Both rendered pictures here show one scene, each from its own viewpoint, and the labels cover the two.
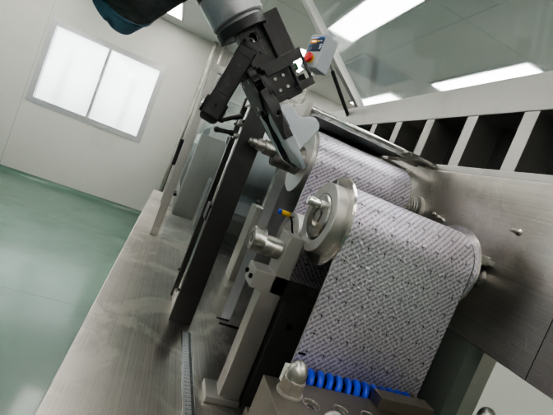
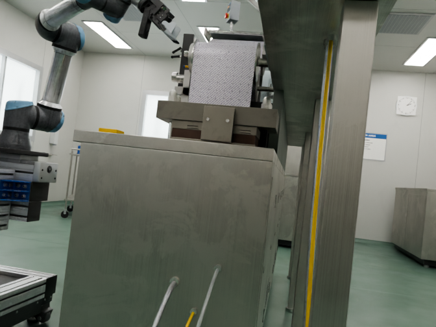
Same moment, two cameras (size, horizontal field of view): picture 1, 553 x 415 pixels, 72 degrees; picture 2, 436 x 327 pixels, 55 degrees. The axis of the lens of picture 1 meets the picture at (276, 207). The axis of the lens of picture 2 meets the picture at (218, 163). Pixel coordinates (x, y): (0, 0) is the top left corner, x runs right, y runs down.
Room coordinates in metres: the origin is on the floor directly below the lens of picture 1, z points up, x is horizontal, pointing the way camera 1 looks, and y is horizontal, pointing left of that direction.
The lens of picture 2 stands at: (-0.81, -0.94, 0.80)
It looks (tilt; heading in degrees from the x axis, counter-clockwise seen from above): 2 degrees up; 27
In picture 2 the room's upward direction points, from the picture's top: 6 degrees clockwise
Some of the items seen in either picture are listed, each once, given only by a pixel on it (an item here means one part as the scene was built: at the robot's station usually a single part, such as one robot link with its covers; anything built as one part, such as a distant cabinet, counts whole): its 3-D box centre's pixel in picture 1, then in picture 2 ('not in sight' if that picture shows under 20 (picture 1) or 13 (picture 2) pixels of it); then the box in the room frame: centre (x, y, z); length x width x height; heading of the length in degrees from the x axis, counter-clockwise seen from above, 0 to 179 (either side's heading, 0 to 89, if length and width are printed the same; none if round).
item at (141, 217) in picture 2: not in sight; (222, 237); (1.52, 0.15, 0.43); 2.52 x 0.64 x 0.86; 17
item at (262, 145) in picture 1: (262, 145); not in sight; (0.82, 0.08, 1.33); 0.06 x 0.03 x 0.03; 107
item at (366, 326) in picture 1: (376, 334); (220, 91); (0.59, -0.22, 1.11); 0.23 x 0.01 x 0.18; 107
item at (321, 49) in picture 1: (317, 53); (231, 12); (1.14, 0.05, 1.66); 0.07 x 0.07 x 0.10; 43
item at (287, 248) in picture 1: (250, 314); (180, 108); (0.63, -0.03, 1.05); 0.06 x 0.05 x 0.31; 107
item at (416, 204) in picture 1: (402, 204); not in sight; (0.93, -0.28, 1.33); 0.07 x 0.07 x 0.07; 17
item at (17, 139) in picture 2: not in sight; (15, 138); (0.52, 0.79, 0.87); 0.15 x 0.15 x 0.10
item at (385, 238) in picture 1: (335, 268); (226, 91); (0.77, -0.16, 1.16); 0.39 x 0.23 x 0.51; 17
